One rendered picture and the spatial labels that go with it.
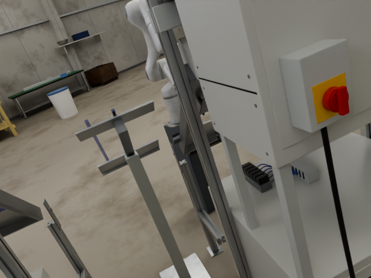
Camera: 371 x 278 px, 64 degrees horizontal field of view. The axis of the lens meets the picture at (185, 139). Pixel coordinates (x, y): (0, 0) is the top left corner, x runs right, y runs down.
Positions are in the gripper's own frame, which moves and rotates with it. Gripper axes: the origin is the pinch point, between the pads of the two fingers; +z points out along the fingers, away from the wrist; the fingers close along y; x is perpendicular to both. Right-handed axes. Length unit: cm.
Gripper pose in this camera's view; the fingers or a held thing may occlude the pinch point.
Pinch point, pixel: (199, 111)
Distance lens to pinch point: 133.0
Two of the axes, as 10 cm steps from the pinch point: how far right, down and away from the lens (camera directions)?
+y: 9.0, -4.0, 1.9
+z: 4.4, 7.6, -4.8
